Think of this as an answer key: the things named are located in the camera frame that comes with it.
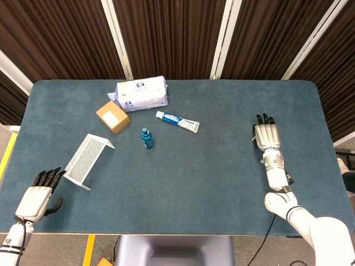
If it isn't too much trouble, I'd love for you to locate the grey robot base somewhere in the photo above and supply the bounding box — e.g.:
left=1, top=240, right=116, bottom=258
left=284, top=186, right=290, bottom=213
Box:
left=115, top=234, right=236, bottom=266

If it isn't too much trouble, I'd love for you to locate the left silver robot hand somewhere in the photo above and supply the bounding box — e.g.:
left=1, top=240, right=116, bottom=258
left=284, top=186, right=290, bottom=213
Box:
left=15, top=167, right=67, bottom=222

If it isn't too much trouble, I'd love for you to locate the teal felt table cover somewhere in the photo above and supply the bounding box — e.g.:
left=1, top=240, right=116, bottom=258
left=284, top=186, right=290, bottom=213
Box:
left=0, top=79, right=351, bottom=236

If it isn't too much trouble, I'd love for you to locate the white mesh metal rack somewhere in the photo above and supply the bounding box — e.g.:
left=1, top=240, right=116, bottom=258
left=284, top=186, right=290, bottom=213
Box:
left=63, top=134, right=116, bottom=191

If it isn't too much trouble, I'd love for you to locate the brown cardboard box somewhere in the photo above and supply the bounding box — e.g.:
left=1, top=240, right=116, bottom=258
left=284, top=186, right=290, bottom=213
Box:
left=95, top=100, right=131, bottom=135

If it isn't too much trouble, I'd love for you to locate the brown pleated curtain panel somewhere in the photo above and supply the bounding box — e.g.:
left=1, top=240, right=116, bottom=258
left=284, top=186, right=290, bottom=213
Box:
left=0, top=0, right=127, bottom=84
left=221, top=0, right=335, bottom=80
left=290, top=0, right=355, bottom=142
left=0, top=70, right=29, bottom=126
left=112, top=0, right=227, bottom=80

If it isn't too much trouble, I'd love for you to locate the white partition post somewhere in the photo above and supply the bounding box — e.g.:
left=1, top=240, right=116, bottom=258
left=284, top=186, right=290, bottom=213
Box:
left=0, top=49, right=34, bottom=96
left=210, top=0, right=236, bottom=80
left=332, top=135, right=355, bottom=148
left=100, top=0, right=134, bottom=80
left=281, top=0, right=347, bottom=80

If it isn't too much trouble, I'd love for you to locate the purple white tissue pack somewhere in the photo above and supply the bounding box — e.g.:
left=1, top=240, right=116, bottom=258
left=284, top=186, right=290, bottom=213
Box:
left=107, top=75, right=169, bottom=112

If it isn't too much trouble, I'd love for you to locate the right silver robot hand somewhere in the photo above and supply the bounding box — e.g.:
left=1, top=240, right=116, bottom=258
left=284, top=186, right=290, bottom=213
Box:
left=251, top=112, right=281, bottom=152

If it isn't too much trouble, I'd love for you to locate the white blue toothpaste tube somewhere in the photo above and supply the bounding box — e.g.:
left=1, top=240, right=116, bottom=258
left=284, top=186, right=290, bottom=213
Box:
left=155, top=110, right=200, bottom=134

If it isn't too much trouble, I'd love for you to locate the blue spray bottle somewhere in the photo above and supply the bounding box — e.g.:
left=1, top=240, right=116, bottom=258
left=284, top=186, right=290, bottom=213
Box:
left=141, top=127, right=155, bottom=150

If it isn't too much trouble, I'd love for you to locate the black cable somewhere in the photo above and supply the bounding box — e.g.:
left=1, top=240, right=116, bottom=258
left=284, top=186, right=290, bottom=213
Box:
left=246, top=214, right=277, bottom=266

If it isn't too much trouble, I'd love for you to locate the yellow floor tape strip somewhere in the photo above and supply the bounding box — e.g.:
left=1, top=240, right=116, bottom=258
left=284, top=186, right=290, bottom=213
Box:
left=82, top=234, right=97, bottom=266
left=0, top=132, right=18, bottom=181

